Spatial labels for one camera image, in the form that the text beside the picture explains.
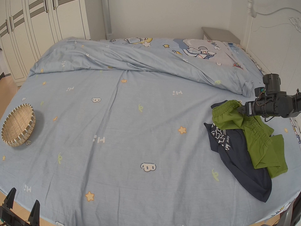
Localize bed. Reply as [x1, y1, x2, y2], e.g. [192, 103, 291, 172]
[0, 0, 301, 226]

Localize grey bedside table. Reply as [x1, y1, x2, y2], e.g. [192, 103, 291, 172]
[202, 27, 241, 43]

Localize pale blue quilt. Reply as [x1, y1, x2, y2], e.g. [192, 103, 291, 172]
[28, 37, 255, 96]

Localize dark blue printed T-shirt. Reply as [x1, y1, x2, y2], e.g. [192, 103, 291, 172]
[203, 100, 273, 203]

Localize green shorts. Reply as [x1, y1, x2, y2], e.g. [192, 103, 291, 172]
[212, 100, 288, 179]

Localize grey wall duct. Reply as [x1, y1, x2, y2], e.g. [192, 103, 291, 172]
[101, 0, 114, 40]

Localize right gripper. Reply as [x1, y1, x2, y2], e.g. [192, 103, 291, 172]
[245, 98, 277, 116]

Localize round woven basket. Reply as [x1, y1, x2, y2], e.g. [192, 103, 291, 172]
[1, 103, 36, 147]

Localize white wardrobe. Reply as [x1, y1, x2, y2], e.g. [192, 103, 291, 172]
[0, 0, 91, 86]

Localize white printed pillow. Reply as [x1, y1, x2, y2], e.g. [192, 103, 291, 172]
[173, 38, 250, 73]

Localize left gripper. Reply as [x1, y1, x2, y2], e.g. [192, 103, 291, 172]
[0, 187, 40, 226]

